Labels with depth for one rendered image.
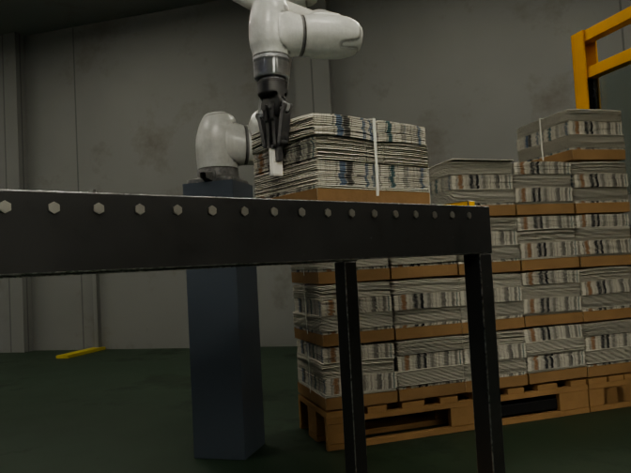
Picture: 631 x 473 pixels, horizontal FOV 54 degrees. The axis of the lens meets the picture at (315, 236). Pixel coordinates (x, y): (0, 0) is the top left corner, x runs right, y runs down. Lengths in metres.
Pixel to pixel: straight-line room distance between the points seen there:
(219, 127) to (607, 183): 1.68
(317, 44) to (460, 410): 1.55
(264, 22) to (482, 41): 3.86
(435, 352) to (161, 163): 3.94
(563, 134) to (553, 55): 2.41
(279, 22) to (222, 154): 0.86
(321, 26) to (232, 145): 0.86
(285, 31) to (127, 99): 4.68
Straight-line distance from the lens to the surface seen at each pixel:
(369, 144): 1.55
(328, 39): 1.60
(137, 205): 1.01
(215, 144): 2.33
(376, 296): 2.34
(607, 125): 3.03
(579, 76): 3.70
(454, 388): 2.52
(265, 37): 1.56
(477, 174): 2.59
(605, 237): 2.94
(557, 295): 2.77
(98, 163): 6.23
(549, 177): 2.79
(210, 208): 1.07
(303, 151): 1.48
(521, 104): 5.18
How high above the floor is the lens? 0.67
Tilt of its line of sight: 3 degrees up
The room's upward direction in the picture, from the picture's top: 3 degrees counter-clockwise
